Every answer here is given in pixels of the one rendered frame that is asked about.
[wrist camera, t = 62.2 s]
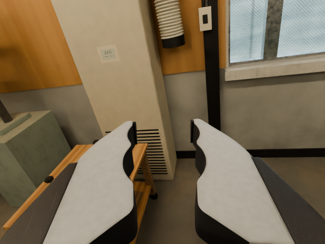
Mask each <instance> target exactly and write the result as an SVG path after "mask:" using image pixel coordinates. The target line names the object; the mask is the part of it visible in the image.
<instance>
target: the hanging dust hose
mask: <svg viewBox="0 0 325 244"><path fill-rule="evenodd" d="M178 1H179V0H155V1H154V3H155V7H156V8H155V10H157V11H156V13H157V15H156V16H158V17H157V19H158V22H159V24H158V25H160V26H159V28H160V29H159V30H160V31H161V32H160V34H161V35H160V36H161V37H162V38H161V41H162V47H163V48H174V47H179V46H182V45H184V44H185V38H184V33H183V31H184V30H182V29H183V27H182V25H183V24H181V23H182V21H181V19H182V18H180V17H181V15H180V14H181V12H179V11H180V10H181V9H179V7H180V6H179V4H180V3H179V2H178Z"/></svg>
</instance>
